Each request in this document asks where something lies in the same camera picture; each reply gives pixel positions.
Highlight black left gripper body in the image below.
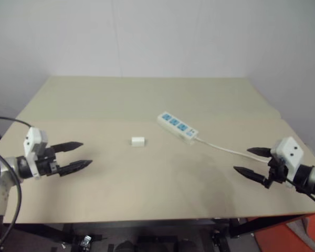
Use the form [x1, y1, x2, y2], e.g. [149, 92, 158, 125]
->
[35, 147, 60, 177]

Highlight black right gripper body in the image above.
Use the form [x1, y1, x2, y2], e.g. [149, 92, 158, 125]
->
[264, 153, 292, 189]

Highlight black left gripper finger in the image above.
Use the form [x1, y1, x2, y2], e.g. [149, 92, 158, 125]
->
[58, 160, 93, 177]
[51, 141, 84, 154]

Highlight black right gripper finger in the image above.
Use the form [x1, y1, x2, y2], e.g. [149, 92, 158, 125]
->
[233, 166, 269, 185]
[247, 147, 274, 159]

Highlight white plug adapter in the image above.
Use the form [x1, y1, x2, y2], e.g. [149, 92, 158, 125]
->
[129, 136, 146, 148]

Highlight white power strip blue sockets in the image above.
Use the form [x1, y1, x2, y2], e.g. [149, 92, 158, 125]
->
[157, 111, 199, 144]

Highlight orange floor object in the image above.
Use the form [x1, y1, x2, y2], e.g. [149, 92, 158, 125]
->
[253, 213, 315, 252]

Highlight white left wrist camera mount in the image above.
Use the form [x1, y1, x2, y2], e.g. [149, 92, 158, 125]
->
[23, 127, 48, 181]

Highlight white power strip cord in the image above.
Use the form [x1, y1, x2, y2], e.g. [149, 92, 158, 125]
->
[193, 136, 270, 163]

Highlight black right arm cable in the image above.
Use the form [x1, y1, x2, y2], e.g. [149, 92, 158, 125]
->
[285, 177, 315, 211]

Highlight black table frame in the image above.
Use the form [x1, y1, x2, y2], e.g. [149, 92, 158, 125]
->
[0, 213, 315, 252]

